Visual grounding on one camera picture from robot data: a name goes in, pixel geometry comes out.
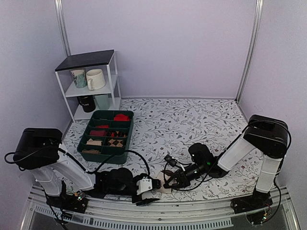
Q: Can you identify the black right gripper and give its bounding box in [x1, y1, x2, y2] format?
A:
[165, 163, 207, 189]

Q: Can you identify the cream and brown sock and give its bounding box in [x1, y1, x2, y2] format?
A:
[155, 176, 175, 194]

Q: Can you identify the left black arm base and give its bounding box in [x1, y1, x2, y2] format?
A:
[46, 181, 88, 214]

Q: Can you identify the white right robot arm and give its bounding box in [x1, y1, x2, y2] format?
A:
[163, 115, 292, 209]

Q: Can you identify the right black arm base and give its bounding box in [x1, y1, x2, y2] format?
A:
[230, 189, 273, 214]

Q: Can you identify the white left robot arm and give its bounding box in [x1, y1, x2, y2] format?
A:
[11, 128, 161, 212]

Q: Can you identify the floral table mat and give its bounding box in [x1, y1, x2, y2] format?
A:
[47, 97, 273, 202]

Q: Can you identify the argyle rolled sock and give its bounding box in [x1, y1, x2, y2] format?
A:
[107, 130, 128, 138]
[106, 138, 125, 148]

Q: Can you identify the green divided organizer tray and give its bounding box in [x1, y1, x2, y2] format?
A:
[77, 110, 134, 164]

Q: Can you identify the tan rolled sock front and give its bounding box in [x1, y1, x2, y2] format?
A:
[82, 149, 100, 154]

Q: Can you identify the beige rolled sock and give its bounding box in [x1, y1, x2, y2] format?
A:
[86, 138, 103, 146]

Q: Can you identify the red rolled sock back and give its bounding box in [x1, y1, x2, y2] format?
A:
[113, 114, 130, 122]

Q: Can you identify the red rolled sock middle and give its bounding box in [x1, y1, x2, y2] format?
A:
[95, 125, 109, 129]

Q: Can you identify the dark red rolled sock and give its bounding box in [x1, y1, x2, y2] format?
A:
[89, 130, 107, 137]

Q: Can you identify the pale green mug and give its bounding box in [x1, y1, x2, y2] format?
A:
[94, 94, 110, 110]

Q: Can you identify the black mug with lettering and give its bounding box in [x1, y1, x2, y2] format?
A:
[77, 95, 96, 113]

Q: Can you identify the cream ceramic mug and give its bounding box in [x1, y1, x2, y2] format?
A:
[86, 69, 106, 91]

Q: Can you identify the white shelf with black top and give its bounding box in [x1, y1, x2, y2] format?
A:
[55, 50, 121, 122]

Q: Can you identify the teal patterned mug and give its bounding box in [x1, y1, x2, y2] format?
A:
[70, 69, 87, 89]

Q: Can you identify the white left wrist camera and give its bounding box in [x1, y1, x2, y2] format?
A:
[136, 177, 153, 195]

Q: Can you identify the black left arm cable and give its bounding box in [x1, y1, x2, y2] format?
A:
[4, 145, 151, 178]

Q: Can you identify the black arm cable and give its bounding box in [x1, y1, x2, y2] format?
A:
[4, 145, 151, 178]
[163, 155, 221, 192]

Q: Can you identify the aluminium front rail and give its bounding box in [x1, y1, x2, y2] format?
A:
[20, 186, 302, 230]

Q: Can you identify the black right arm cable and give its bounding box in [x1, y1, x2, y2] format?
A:
[163, 155, 221, 192]

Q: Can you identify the right aluminium corner post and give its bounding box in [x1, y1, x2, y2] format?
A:
[236, 0, 264, 104]

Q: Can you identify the aluminium corner post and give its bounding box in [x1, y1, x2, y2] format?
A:
[54, 0, 71, 57]
[236, 0, 264, 104]

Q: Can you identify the left aluminium corner post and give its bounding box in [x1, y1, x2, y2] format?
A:
[54, 0, 71, 57]

